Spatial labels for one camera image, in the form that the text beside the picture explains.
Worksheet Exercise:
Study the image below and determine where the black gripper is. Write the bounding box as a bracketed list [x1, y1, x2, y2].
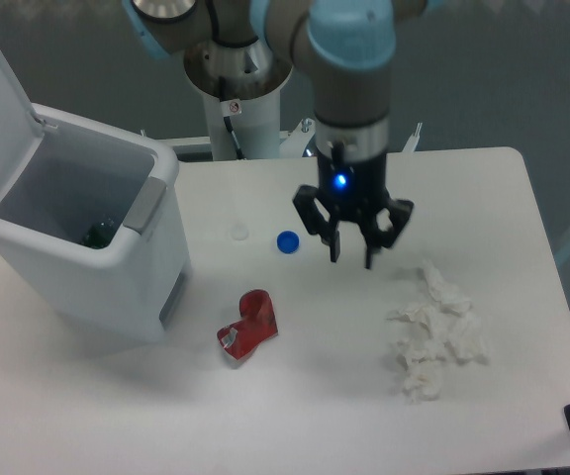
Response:
[293, 142, 414, 269]

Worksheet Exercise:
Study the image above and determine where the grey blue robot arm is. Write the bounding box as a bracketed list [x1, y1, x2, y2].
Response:
[124, 1, 434, 258]

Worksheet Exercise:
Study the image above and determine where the blue bottle cap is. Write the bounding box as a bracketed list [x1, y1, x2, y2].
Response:
[276, 230, 300, 254]

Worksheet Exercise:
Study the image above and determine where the crushed red can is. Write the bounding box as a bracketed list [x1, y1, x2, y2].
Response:
[217, 289, 278, 369]

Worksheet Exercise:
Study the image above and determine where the white trash can body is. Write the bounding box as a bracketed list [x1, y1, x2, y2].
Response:
[0, 105, 190, 341]

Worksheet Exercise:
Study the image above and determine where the crumpled white tissue paper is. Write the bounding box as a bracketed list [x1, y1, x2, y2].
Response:
[386, 259, 490, 404]

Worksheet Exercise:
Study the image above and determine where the white table bracket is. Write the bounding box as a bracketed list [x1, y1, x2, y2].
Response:
[402, 122, 423, 153]
[279, 118, 317, 158]

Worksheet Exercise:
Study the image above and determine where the white table bracket right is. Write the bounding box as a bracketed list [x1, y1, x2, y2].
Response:
[402, 122, 423, 153]

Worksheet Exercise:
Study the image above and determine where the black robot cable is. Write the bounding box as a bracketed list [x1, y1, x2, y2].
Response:
[218, 74, 246, 160]

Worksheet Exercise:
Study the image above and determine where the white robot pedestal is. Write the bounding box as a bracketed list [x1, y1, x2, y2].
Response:
[183, 40, 292, 161]

